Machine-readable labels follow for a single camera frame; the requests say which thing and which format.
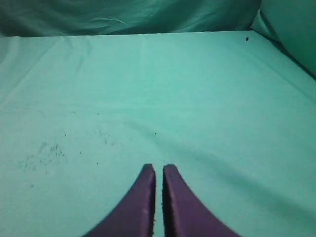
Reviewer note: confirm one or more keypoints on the green backdrop curtain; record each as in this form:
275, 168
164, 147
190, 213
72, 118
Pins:
290, 23

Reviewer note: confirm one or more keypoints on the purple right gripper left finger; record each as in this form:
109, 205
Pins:
134, 215

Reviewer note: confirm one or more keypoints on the green table cloth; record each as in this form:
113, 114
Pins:
80, 116

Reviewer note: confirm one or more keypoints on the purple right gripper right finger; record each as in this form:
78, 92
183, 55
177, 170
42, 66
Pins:
184, 215

